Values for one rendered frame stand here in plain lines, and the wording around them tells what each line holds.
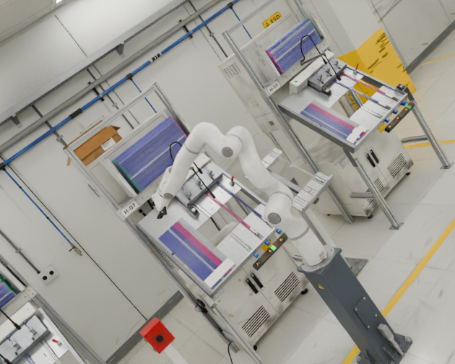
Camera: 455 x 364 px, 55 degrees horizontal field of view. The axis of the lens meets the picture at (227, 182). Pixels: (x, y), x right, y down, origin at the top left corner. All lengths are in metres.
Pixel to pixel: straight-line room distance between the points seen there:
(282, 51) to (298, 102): 0.41
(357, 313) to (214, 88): 3.19
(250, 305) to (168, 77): 2.60
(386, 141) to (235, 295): 1.82
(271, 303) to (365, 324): 0.99
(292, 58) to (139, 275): 2.56
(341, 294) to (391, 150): 1.90
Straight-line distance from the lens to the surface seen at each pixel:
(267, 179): 2.08
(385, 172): 3.89
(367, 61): 5.52
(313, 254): 2.24
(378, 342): 2.57
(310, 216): 3.13
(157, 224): 2.95
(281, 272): 3.28
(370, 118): 3.47
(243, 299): 3.16
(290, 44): 3.65
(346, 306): 2.37
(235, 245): 2.80
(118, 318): 4.63
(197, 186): 2.97
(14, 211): 4.37
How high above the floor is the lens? 1.85
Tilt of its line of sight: 15 degrees down
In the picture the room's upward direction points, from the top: 37 degrees counter-clockwise
